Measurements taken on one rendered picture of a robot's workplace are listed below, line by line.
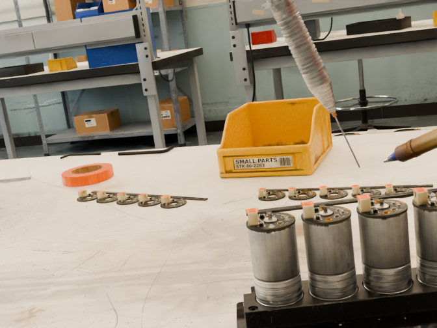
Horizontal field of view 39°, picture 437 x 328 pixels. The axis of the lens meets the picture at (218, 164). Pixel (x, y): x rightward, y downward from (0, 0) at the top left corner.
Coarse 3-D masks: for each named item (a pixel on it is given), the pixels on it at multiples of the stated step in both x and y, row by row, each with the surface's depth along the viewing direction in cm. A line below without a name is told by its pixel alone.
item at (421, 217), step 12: (420, 216) 31; (432, 216) 30; (420, 228) 31; (432, 228) 30; (420, 240) 31; (432, 240) 30; (420, 252) 31; (432, 252) 31; (420, 264) 31; (432, 264) 31; (420, 276) 32; (432, 276) 31
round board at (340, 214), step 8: (328, 208) 32; (336, 208) 32; (344, 208) 32; (320, 216) 30; (328, 216) 31; (336, 216) 31; (344, 216) 30; (312, 224) 30; (320, 224) 30; (328, 224) 30
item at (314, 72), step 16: (272, 0) 27; (288, 0) 27; (288, 16) 27; (288, 32) 28; (304, 32) 28; (304, 48) 28; (304, 64) 28; (320, 64) 28; (304, 80) 29; (320, 80) 28
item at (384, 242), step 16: (384, 208) 31; (368, 224) 30; (384, 224) 30; (400, 224) 30; (368, 240) 31; (384, 240) 30; (400, 240) 30; (368, 256) 31; (384, 256) 30; (400, 256) 30; (368, 272) 31; (384, 272) 31; (400, 272) 31; (368, 288) 32; (384, 288) 31; (400, 288) 31
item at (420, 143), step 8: (424, 136) 27; (432, 136) 27; (408, 144) 28; (416, 144) 28; (424, 144) 27; (432, 144) 27; (400, 152) 28; (408, 152) 28; (416, 152) 28; (424, 152) 28; (400, 160) 29
